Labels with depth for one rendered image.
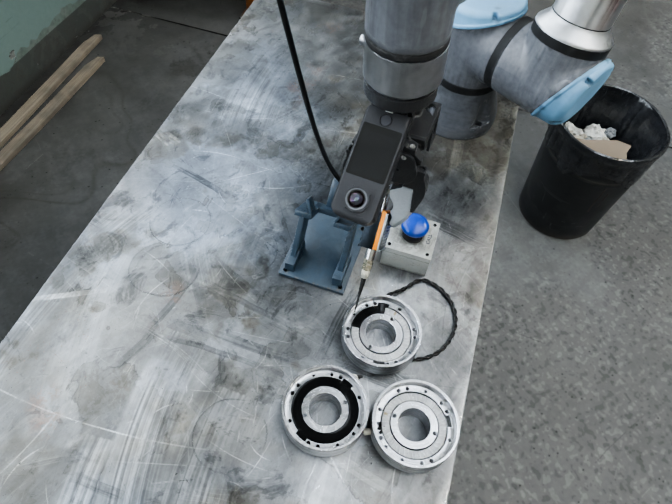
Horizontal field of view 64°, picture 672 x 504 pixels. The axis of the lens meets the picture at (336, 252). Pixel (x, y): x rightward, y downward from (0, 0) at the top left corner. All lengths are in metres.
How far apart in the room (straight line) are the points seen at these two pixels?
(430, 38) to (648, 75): 2.48
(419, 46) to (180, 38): 2.22
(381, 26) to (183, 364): 0.49
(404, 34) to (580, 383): 1.44
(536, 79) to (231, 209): 0.50
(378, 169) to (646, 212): 1.82
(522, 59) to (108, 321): 0.70
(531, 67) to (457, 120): 0.18
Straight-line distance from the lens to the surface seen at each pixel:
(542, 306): 1.84
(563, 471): 1.66
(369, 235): 0.65
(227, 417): 0.71
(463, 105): 0.98
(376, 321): 0.73
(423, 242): 0.79
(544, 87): 0.87
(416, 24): 0.46
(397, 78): 0.49
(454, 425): 0.69
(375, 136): 0.53
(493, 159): 1.00
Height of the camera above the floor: 1.47
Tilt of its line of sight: 56 degrees down
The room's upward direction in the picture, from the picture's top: 6 degrees clockwise
